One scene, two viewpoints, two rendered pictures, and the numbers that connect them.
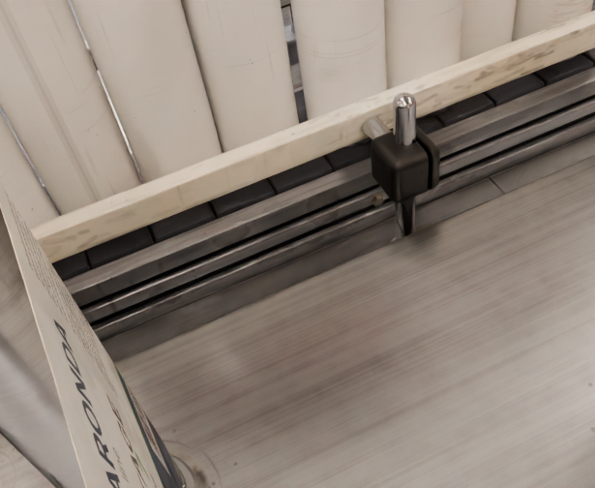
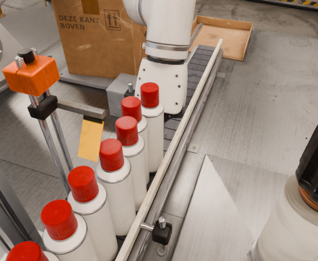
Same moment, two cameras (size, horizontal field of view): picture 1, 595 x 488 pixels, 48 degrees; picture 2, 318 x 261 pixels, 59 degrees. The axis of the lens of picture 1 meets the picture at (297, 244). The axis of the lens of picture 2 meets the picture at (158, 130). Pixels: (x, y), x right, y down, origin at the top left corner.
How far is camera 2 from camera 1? 0.27 m
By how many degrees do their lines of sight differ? 38
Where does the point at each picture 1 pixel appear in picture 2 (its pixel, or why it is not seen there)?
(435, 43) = (144, 190)
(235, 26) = (107, 230)
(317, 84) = (121, 223)
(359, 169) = (141, 238)
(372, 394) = not seen: outside the picture
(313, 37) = (120, 214)
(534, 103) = (165, 186)
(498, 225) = (191, 231)
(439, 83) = (150, 200)
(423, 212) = not seen: hidden behind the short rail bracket
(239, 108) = (107, 250)
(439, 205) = not seen: hidden behind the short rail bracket
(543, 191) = (191, 214)
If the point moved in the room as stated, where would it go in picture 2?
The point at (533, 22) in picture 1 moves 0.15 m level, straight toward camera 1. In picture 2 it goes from (152, 164) to (193, 222)
